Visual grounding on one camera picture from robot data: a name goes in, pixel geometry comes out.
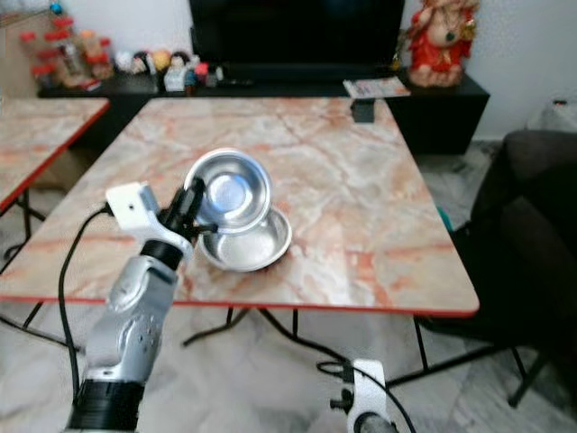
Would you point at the red and white booklet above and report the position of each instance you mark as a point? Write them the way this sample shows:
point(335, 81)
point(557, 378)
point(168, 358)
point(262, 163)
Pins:
point(375, 87)

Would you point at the light wooden cupboard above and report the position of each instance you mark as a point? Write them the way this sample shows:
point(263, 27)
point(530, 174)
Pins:
point(18, 54)

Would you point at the large marble pattern folding table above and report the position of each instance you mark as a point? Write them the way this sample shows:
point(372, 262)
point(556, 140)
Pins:
point(361, 198)

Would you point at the dark upholstered chair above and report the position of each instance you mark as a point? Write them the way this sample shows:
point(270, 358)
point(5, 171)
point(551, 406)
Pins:
point(527, 244)

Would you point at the small white figurine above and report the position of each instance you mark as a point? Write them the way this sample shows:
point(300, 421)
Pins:
point(124, 62)

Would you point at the black hair doll figurine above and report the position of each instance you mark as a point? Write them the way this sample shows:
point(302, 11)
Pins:
point(179, 63)

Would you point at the deep steel bowl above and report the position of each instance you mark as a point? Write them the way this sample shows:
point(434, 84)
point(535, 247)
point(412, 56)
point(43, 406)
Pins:
point(232, 189)

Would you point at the small black block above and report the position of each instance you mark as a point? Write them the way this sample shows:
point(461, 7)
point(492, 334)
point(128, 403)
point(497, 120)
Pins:
point(363, 110)

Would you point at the marble pattern side table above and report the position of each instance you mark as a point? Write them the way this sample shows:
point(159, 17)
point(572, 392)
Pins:
point(45, 135)

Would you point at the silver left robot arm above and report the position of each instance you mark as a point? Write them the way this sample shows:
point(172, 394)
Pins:
point(135, 316)

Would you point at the yellow head figurine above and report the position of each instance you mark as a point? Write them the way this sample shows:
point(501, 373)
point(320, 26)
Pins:
point(160, 60)

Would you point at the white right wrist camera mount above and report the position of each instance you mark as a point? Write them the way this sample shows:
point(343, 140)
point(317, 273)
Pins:
point(370, 388)

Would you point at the red lid jar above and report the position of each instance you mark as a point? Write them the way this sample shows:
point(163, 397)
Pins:
point(28, 47)
point(60, 32)

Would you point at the shallow steel bowl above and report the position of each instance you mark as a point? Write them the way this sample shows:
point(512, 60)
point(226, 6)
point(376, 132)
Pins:
point(257, 251)

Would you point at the red seated idol statue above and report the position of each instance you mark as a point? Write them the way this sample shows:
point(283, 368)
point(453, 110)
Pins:
point(442, 41)

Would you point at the black television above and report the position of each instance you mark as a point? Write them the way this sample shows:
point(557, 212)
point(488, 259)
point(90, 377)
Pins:
point(296, 27)

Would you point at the brown cardboard box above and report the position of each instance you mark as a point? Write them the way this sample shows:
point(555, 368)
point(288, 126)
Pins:
point(68, 169)

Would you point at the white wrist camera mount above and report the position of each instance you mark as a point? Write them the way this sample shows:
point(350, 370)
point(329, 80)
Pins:
point(370, 388)
point(135, 206)

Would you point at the orange filled jar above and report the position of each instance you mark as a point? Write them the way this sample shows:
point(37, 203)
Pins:
point(96, 54)

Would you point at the black television cabinet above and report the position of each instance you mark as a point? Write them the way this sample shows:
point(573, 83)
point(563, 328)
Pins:
point(437, 113)

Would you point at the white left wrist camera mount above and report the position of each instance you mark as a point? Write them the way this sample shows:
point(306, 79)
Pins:
point(135, 206)

